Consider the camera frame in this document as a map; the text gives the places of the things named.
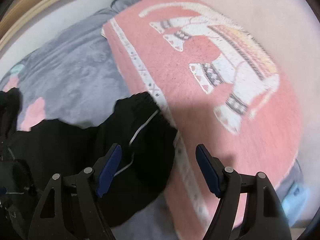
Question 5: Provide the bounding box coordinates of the black hooded jacket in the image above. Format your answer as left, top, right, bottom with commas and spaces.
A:
1, 88, 177, 239

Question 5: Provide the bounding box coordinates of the blue tissue pack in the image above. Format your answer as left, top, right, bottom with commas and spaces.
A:
282, 182, 309, 217

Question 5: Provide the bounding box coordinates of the pink patterned pillow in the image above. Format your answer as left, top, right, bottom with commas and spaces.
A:
101, 0, 301, 239

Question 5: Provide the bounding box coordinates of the grey floral bed quilt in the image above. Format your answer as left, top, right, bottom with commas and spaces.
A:
0, 0, 311, 240

